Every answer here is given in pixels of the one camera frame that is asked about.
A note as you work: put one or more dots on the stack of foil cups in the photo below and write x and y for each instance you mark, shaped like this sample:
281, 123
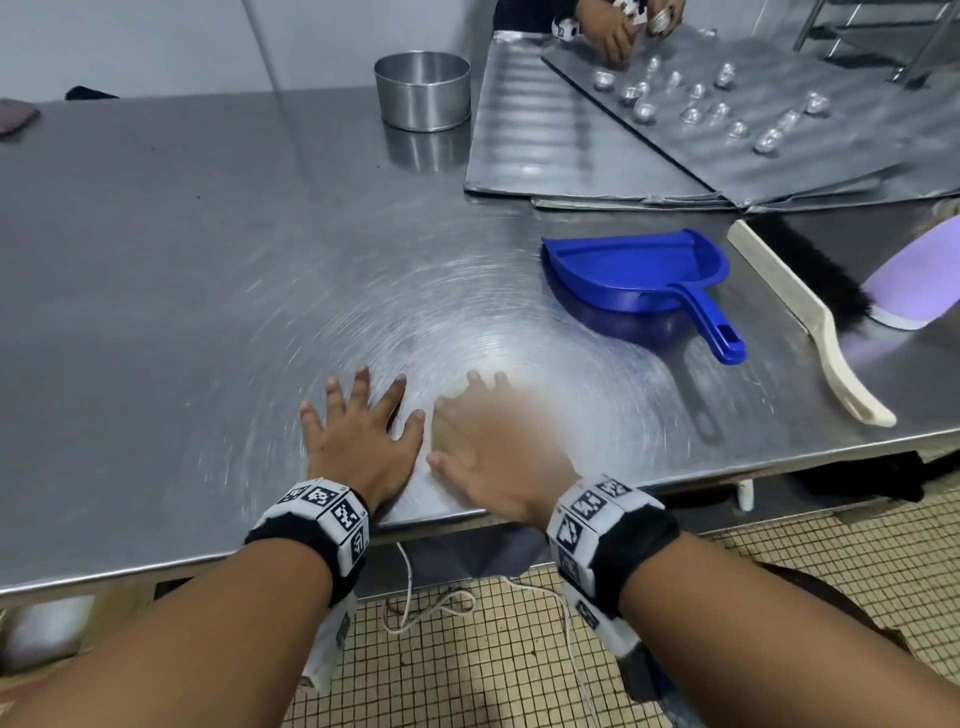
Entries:
658, 22

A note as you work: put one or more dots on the metal rack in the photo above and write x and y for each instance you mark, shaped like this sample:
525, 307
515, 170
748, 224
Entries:
877, 37

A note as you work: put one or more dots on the person's left little finger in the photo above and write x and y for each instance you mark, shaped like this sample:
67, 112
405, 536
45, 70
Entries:
311, 427

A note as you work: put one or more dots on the black cloth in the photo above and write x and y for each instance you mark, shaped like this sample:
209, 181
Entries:
91, 93

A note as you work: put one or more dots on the large foil covered tray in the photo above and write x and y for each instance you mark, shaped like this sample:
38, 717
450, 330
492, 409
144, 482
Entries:
555, 135

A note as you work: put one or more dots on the person's right thumb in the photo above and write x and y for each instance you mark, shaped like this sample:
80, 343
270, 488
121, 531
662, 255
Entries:
446, 465

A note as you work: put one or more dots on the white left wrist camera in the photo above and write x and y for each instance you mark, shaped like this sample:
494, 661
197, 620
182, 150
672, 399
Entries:
334, 645

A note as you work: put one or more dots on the person's right hand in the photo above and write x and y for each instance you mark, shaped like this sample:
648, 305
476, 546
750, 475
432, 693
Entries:
502, 457

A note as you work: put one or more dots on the person's left forearm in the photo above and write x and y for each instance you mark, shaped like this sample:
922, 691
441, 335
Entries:
180, 645

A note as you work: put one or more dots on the person's left hand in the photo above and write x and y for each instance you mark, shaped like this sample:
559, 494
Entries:
367, 457

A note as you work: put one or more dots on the left marker wristband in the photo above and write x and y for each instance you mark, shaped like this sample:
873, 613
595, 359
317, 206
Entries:
319, 529

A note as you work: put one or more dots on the group of small foil cups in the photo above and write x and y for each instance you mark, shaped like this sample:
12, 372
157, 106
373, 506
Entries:
697, 105

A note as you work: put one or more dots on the lilac plastic scraper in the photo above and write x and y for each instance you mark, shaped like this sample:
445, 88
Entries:
919, 274

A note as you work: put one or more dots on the person's right forearm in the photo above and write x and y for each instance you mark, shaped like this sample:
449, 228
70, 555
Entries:
780, 637

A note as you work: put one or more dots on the black bag under table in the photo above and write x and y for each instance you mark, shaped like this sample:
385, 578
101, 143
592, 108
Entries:
870, 476

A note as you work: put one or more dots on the foil covered tray with cups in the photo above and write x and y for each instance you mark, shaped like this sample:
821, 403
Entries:
787, 142

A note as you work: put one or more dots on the blue plastic dustpan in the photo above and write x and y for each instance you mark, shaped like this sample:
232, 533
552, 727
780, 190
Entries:
637, 270

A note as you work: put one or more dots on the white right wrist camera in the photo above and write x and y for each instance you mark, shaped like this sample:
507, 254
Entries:
604, 622

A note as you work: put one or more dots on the person's left middle finger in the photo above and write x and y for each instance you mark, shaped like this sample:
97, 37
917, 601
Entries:
361, 397

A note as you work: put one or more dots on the round metal cake tin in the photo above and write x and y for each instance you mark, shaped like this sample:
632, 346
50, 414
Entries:
422, 90

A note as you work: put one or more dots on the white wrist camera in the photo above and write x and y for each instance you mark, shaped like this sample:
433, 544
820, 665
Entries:
334, 645
604, 622

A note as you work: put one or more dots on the right marker wristband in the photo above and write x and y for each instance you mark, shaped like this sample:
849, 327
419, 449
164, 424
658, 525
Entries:
607, 536

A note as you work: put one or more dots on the person's left thumb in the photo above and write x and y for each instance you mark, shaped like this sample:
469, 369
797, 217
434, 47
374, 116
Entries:
412, 435

